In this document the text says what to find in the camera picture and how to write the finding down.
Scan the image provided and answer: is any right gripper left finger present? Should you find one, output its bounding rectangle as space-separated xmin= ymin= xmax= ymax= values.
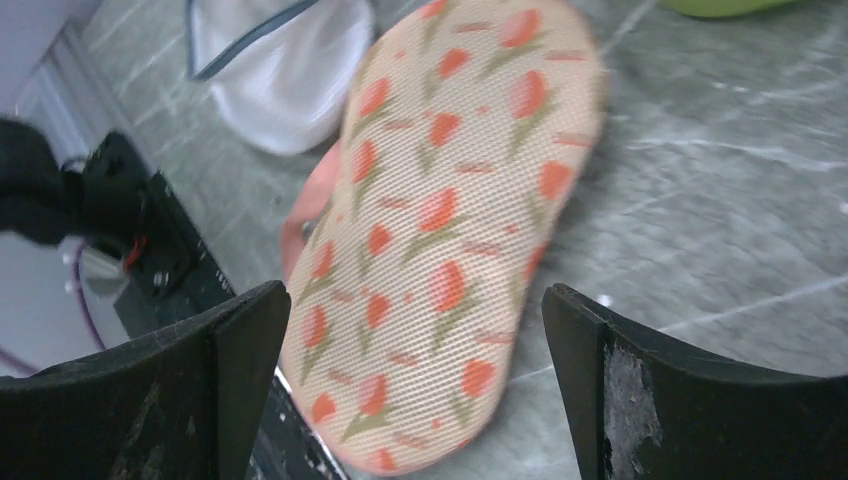
xmin=1 ymin=280 xmax=290 ymax=479

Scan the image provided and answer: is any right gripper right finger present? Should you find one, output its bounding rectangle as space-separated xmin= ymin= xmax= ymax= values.
xmin=541 ymin=284 xmax=847 ymax=480

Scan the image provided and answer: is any floral mesh laundry bag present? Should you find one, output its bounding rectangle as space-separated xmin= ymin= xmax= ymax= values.
xmin=280 ymin=1 xmax=605 ymax=476

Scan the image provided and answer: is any white mesh laundry bag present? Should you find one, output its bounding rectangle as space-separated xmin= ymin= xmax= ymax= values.
xmin=186 ymin=0 xmax=375 ymax=156

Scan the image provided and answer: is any green plastic bin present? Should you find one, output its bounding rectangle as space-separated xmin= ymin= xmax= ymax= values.
xmin=659 ymin=0 xmax=793 ymax=18

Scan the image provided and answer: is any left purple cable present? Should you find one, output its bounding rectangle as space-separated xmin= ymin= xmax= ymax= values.
xmin=0 ymin=239 xmax=107 ymax=376

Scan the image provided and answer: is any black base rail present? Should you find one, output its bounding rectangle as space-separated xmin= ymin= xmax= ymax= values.
xmin=85 ymin=131 xmax=347 ymax=479

